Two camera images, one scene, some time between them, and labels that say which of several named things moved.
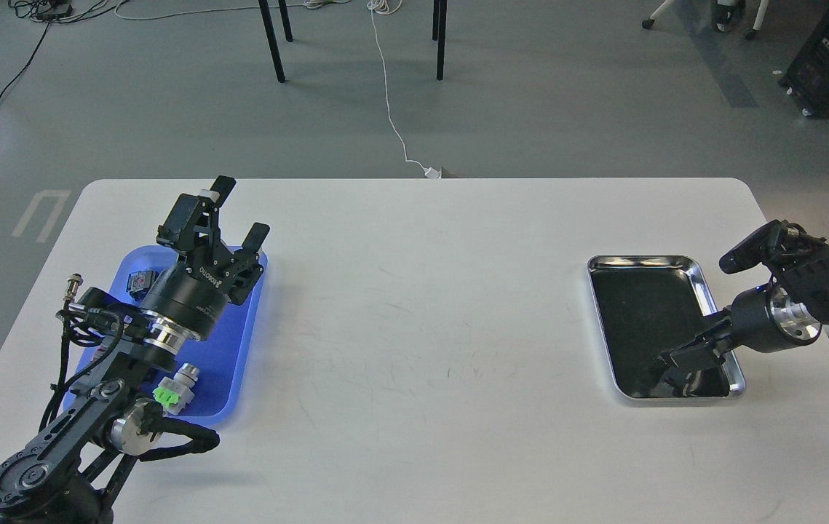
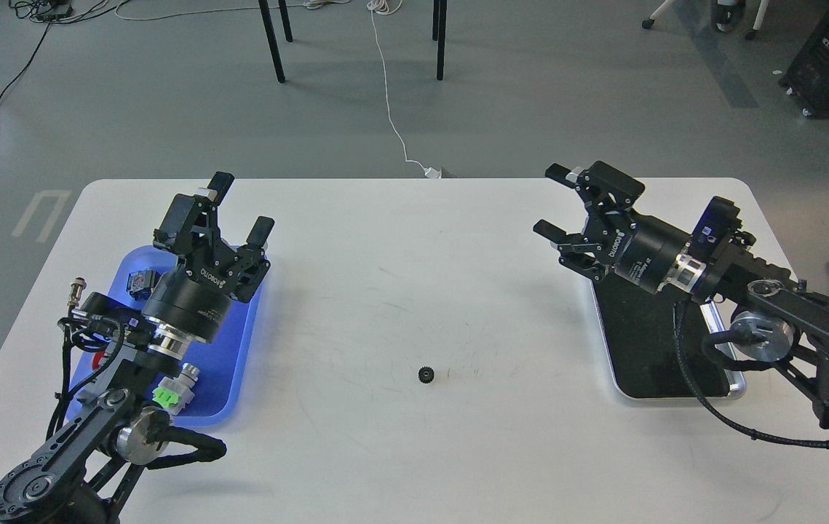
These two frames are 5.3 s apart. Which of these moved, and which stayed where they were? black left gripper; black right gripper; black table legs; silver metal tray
Moved: black right gripper
Stayed: black left gripper; black table legs; silver metal tray
